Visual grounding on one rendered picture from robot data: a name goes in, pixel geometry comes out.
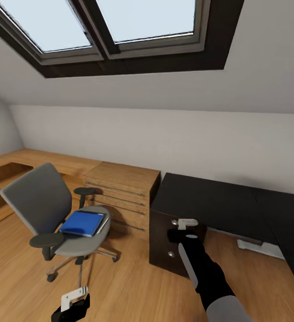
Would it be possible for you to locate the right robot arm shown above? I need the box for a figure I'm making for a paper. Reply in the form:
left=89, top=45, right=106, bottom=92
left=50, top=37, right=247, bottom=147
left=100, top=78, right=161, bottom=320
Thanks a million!
left=168, top=218, right=253, bottom=322

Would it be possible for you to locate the swivel chair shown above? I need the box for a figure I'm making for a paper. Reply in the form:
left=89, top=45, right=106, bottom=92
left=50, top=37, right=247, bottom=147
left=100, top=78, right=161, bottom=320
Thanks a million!
left=0, top=162, right=118, bottom=301

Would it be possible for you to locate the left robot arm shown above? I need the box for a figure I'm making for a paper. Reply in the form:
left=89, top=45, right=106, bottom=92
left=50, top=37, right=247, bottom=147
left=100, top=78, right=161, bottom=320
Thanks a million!
left=52, top=286, right=90, bottom=322

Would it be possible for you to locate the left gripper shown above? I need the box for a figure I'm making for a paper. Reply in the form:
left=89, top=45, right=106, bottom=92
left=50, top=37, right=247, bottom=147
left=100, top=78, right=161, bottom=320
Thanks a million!
left=52, top=293, right=90, bottom=322

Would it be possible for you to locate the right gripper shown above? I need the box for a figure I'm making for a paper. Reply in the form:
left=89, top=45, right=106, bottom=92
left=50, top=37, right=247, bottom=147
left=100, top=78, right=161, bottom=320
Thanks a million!
left=168, top=229, right=194, bottom=243

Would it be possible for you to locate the folder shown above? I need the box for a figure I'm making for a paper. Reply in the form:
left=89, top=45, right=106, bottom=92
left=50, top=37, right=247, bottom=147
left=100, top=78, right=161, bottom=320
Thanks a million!
left=58, top=211, right=104, bottom=237

